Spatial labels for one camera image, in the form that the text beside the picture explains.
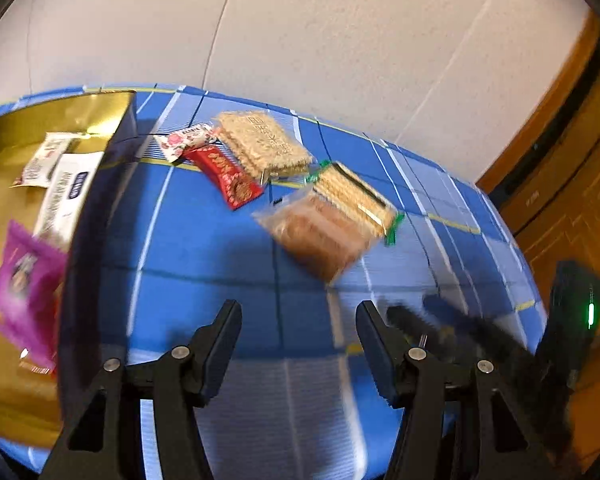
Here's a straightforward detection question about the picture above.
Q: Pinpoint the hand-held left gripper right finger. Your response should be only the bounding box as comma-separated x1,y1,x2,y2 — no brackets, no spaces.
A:
355,300,547,480

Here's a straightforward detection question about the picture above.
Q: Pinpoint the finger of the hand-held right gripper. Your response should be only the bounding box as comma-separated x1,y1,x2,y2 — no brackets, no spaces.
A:
386,305,461,361
422,294,536,366

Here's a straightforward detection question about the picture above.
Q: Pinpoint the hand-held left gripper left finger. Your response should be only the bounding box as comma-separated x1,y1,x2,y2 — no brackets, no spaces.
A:
42,299,243,480

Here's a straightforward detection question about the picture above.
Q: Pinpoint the brown biscuit clear pack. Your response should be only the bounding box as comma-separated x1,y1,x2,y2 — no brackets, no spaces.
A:
251,192,381,286

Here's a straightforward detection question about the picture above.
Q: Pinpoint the sesame bar green-edged pack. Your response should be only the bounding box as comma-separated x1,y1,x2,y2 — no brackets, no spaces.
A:
305,159,406,247

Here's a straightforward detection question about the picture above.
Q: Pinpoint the red snack packet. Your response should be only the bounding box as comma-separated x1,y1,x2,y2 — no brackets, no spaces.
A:
182,142,265,211

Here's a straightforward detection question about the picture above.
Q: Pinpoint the purple snack packet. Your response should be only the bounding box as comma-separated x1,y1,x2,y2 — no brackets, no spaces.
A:
0,219,68,368

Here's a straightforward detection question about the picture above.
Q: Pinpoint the pink white candy packet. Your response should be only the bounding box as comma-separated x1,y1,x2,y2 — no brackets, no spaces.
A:
154,122,223,163

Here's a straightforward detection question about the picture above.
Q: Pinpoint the white long sachet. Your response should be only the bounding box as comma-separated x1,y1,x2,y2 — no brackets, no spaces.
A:
32,151,106,251

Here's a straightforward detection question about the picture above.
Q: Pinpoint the rice cracker clear pack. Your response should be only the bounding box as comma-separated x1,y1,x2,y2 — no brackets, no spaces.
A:
212,109,315,183

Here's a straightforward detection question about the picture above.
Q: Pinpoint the white snack packet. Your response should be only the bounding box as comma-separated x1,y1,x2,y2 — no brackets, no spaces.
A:
12,131,78,188

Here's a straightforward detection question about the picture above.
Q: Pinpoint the gold tin box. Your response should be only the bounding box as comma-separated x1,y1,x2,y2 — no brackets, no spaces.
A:
0,89,138,448

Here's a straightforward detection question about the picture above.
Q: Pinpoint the blue plaid tablecloth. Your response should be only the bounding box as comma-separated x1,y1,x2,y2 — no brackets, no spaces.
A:
0,82,551,480

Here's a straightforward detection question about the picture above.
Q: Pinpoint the wooden door frame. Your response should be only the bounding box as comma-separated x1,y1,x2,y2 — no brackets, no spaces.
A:
475,7,600,476

